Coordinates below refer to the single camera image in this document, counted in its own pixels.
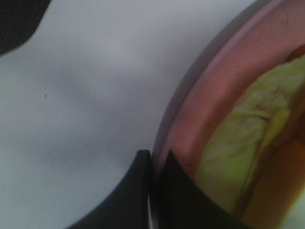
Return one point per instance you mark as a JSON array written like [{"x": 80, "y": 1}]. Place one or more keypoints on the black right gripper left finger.
[{"x": 127, "y": 205}]

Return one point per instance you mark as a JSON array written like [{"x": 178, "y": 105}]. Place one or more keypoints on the white bread lettuce sandwich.
[{"x": 252, "y": 164}]

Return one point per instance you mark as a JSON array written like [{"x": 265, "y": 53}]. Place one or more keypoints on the pink round plate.
[{"x": 259, "y": 38}]

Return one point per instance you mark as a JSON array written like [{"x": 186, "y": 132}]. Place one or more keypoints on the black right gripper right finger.
[{"x": 182, "y": 205}]

